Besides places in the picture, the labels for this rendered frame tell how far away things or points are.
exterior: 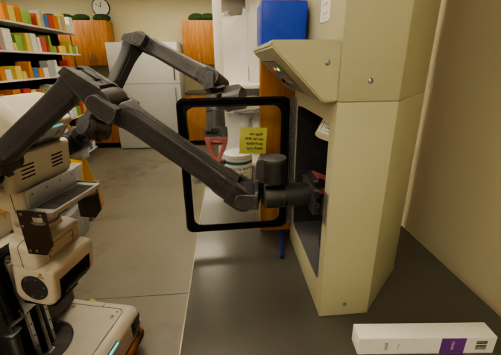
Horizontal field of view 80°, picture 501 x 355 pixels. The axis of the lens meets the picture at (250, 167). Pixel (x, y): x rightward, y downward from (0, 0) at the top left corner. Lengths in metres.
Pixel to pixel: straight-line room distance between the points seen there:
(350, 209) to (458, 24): 0.62
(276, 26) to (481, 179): 0.62
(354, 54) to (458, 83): 0.50
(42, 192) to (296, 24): 0.95
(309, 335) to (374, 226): 0.26
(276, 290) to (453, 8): 0.88
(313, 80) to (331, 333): 0.51
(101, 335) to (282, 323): 1.16
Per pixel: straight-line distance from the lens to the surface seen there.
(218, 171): 0.69
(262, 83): 0.88
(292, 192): 0.70
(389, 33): 0.57
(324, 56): 0.53
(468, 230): 0.98
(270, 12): 0.72
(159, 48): 1.16
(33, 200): 1.20
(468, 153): 0.96
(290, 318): 0.75
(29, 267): 1.34
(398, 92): 0.59
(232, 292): 0.80
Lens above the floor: 1.48
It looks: 19 degrees down
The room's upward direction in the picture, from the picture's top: 1 degrees counter-clockwise
